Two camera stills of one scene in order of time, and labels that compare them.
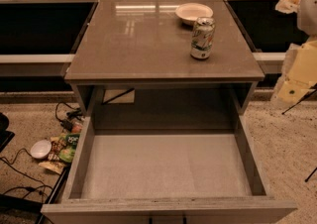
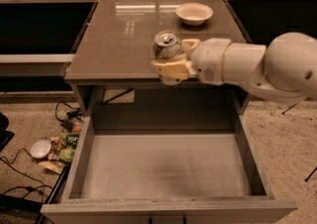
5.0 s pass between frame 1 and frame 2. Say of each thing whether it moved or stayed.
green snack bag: stayed
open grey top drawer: stayed
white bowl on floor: stayed
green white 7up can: moved
